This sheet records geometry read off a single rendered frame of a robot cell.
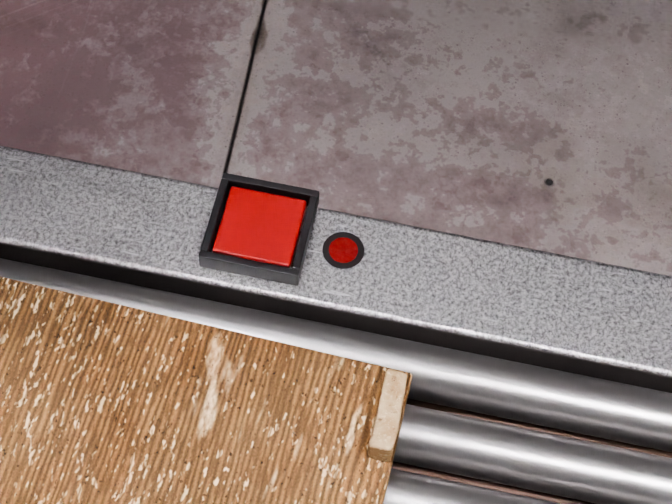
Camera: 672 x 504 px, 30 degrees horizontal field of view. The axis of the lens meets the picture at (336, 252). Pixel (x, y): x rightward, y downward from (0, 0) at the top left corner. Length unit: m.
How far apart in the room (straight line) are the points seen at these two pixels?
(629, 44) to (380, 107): 0.47
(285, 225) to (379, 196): 1.11
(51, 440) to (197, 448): 0.10
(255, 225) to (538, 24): 1.41
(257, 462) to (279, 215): 0.20
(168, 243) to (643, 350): 0.36
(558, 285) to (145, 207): 0.32
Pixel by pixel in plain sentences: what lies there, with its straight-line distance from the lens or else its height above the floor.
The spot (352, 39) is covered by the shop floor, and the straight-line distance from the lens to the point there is 2.24.
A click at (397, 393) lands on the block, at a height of 0.96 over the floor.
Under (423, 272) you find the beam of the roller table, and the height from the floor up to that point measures 0.91.
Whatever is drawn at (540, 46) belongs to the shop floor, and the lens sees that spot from 2.27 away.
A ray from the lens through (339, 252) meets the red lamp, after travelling 0.95.
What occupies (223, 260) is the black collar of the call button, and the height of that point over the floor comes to 0.93.
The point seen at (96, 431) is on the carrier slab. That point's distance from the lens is 0.88.
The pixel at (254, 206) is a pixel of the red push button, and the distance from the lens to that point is 0.96.
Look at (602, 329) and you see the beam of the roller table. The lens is 0.95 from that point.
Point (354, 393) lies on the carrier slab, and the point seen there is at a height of 0.94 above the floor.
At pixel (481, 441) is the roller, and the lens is 0.89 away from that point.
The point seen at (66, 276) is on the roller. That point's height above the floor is 0.92.
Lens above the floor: 1.75
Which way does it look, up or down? 61 degrees down
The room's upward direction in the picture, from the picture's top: 4 degrees clockwise
